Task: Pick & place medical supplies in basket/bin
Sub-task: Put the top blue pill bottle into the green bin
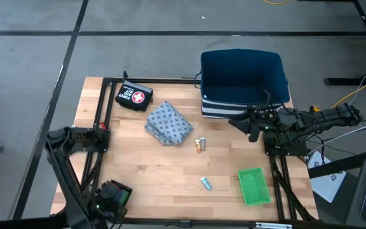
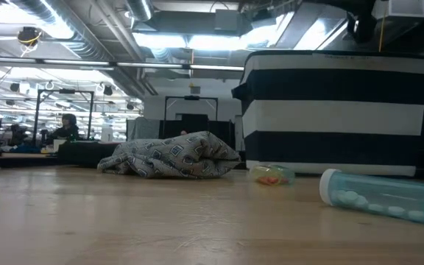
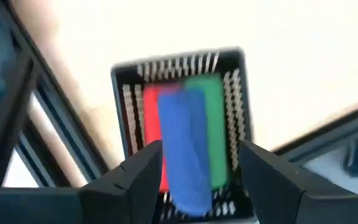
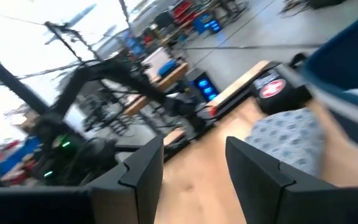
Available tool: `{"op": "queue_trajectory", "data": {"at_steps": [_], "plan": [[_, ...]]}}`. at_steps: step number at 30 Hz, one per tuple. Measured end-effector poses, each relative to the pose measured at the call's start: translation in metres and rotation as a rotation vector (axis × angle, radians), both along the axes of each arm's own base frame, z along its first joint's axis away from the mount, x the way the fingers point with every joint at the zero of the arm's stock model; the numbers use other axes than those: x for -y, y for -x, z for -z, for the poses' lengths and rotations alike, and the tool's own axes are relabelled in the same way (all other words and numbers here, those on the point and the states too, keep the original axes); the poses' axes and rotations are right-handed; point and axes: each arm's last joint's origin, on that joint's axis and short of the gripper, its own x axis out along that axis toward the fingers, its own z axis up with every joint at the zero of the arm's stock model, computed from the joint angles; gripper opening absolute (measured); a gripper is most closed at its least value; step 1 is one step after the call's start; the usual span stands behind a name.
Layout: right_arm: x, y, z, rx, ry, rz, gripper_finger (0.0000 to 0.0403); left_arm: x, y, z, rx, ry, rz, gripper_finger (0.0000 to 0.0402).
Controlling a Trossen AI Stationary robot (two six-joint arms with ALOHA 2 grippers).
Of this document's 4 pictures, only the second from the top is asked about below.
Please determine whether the grey patterned cloth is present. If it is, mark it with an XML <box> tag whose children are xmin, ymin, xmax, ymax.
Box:
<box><xmin>96</xmin><ymin>130</ymin><xmax>242</xmax><ymax>180</ymax></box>

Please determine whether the small clear snack bag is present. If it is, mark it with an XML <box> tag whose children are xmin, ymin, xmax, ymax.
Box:
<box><xmin>248</xmin><ymin>163</ymin><xmax>296</xmax><ymax>187</ymax></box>

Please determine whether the teal tablet tube white cap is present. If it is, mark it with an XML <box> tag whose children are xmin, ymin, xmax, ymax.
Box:
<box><xmin>319</xmin><ymin>168</ymin><xmax>424</xmax><ymax>227</ymax></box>

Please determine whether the navy white striped fabric basket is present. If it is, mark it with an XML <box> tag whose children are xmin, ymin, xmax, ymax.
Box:
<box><xmin>230</xmin><ymin>49</ymin><xmax>424</xmax><ymax>178</ymax></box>

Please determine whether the ceiling light strip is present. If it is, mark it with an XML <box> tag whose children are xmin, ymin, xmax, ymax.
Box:
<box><xmin>0</xmin><ymin>57</ymin><xmax>245</xmax><ymax>72</ymax></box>

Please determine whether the person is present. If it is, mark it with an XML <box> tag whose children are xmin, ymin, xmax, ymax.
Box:
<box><xmin>45</xmin><ymin>113</ymin><xmax>81</xmax><ymax>144</ymax></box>

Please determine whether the black ceiling device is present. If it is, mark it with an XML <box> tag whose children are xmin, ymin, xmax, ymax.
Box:
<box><xmin>16</xmin><ymin>26</ymin><xmax>44</xmax><ymax>48</ymax></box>

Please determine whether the black background rig frame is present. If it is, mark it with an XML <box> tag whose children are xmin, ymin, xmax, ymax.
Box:
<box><xmin>163</xmin><ymin>95</ymin><xmax>219</xmax><ymax>140</ymax></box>
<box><xmin>32</xmin><ymin>88</ymin><xmax>96</xmax><ymax>148</ymax></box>

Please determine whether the silver ventilation duct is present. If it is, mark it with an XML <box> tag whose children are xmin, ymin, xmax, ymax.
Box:
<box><xmin>124</xmin><ymin>0</ymin><xmax>155</xmax><ymax>22</ymax></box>

